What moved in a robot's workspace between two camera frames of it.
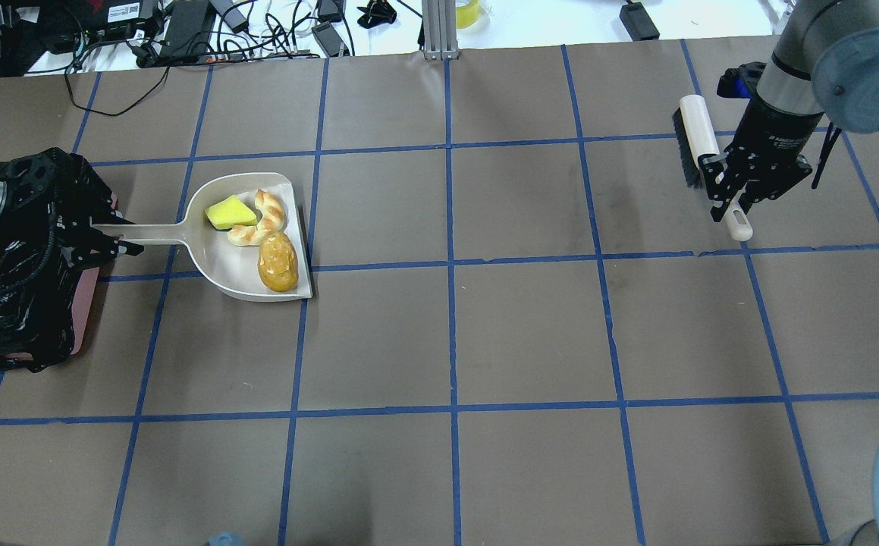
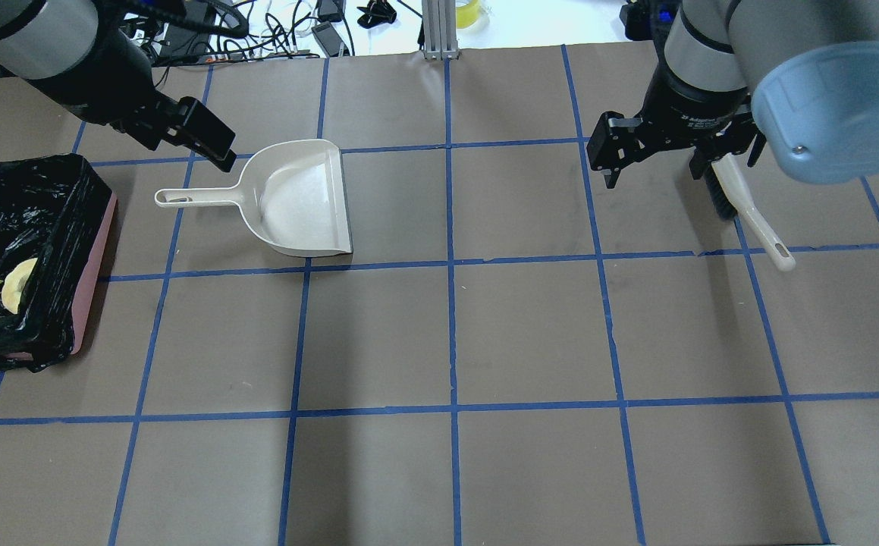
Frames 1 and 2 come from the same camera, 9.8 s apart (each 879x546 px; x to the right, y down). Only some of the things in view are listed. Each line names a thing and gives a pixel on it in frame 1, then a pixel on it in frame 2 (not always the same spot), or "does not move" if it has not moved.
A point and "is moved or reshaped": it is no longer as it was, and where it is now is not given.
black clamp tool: (377, 12) does not move
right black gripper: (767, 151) → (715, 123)
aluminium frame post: (440, 30) does not move
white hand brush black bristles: (696, 138) is moved or reshaped
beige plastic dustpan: (240, 233) → (291, 190)
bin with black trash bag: (17, 305) does not move
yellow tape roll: (466, 15) does not move
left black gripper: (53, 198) → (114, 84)
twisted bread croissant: (272, 219) → (14, 283)
